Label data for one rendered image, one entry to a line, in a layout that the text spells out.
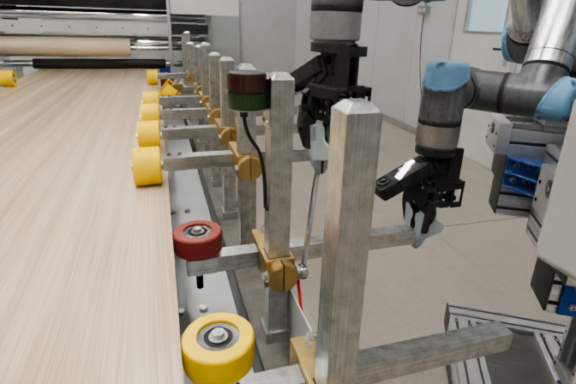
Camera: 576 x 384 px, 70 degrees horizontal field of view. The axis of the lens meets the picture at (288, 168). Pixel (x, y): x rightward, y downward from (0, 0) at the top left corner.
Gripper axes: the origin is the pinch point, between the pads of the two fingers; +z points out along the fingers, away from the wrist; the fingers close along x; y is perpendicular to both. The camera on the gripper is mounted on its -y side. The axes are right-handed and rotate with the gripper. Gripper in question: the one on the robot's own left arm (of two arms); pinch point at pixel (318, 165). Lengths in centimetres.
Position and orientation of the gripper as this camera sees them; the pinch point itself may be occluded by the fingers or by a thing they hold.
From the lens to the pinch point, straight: 69.7
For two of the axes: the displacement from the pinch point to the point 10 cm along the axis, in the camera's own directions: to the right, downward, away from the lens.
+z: -0.3, 9.4, 3.3
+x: 8.0, -1.8, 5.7
